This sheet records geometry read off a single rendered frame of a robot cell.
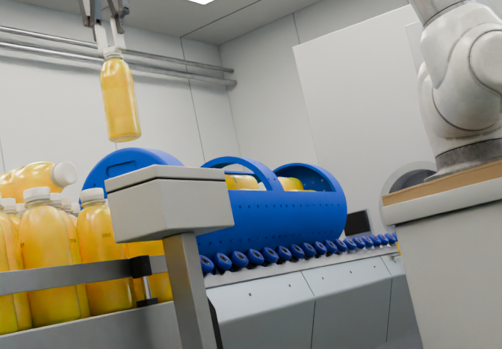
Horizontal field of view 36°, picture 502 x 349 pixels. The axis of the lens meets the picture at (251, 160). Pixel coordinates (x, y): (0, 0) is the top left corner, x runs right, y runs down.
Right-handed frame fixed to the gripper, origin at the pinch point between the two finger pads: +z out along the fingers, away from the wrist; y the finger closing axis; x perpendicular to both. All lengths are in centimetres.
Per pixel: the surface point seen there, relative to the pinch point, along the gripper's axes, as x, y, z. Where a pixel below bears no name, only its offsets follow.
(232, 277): -14, -11, 56
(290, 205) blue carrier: -45, -15, 41
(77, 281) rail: 46, -19, 52
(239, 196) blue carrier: -19.2, -14.1, 38.4
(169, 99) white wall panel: -468, 268, -117
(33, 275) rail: 54, -18, 51
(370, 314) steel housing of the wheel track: -90, -14, 75
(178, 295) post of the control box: 32, -27, 57
